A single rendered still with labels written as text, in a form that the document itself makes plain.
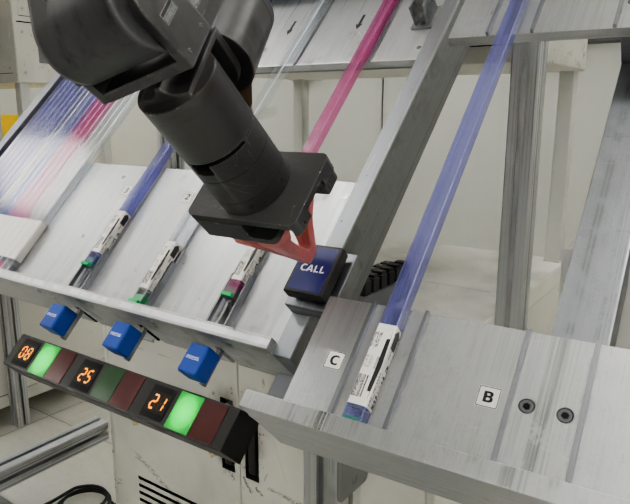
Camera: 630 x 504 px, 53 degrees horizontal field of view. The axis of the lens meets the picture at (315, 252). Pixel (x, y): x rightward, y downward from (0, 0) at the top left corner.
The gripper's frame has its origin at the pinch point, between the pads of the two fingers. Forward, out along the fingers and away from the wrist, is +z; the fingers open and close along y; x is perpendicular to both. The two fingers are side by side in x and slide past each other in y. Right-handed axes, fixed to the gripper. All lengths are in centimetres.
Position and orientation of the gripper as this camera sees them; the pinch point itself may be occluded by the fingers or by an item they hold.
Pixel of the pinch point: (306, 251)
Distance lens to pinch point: 54.0
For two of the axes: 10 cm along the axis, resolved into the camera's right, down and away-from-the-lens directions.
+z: 4.1, 5.5, 7.3
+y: -8.3, -1.2, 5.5
